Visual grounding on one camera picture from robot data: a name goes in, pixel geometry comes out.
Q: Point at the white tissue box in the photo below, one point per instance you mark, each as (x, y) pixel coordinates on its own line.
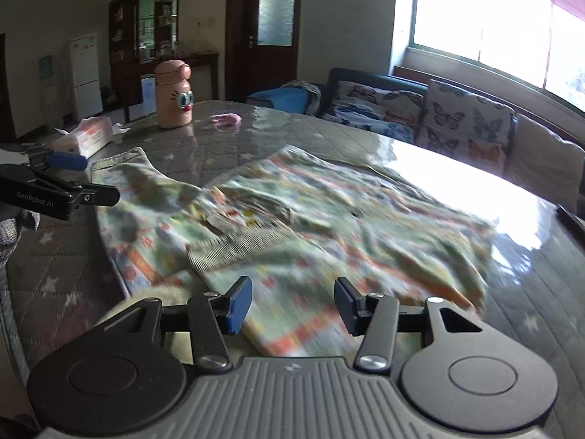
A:
(84, 139)

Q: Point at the window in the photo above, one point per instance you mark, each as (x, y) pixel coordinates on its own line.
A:
(484, 13)

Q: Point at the upright butterfly print cushion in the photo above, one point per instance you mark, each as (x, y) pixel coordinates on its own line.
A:
(466, 123)

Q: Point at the dark blue sofa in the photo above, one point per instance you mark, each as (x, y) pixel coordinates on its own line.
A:
(340, 75)

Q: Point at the beige cushion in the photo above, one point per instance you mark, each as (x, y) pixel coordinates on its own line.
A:
(544, 160)

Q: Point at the pink cartoon water bottle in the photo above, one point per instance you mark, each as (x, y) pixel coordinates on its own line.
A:
(172, 96)

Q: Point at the blue wall chart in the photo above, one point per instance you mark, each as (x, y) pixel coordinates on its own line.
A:
(46, 66)

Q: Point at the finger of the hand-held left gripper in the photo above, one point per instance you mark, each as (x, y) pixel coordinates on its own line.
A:
(66, 161)
(98, 195)

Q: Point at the white refrigerator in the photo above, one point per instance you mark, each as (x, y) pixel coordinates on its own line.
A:
(86, 73)

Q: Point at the person's left forearm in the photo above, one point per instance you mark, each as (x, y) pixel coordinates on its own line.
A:
(13, 231)

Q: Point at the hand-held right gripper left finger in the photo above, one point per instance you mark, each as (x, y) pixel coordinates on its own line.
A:
(240, 304)

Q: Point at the dark wooden door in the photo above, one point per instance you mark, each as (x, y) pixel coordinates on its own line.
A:
(237, 32)

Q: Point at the green patterned child's garment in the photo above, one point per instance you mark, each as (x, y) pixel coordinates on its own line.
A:
(320, 219)

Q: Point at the blue blanket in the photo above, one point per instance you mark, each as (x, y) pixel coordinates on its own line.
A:
(283, 98)

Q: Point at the flat butterfly print cushion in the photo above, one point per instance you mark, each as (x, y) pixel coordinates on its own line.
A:
(370, 109)

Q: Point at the small pink toy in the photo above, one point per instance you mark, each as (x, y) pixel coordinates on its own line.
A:
(226, 120)

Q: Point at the dark wooden display cabinet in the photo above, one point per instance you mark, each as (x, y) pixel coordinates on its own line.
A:
(128, 18)

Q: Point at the black remote control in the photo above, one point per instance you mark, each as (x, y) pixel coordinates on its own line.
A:
(571, 217)

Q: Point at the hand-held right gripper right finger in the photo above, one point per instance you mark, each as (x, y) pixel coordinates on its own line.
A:
(346, 304)

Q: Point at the dark wooden side table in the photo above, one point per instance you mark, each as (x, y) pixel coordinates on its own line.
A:
(201, 59)

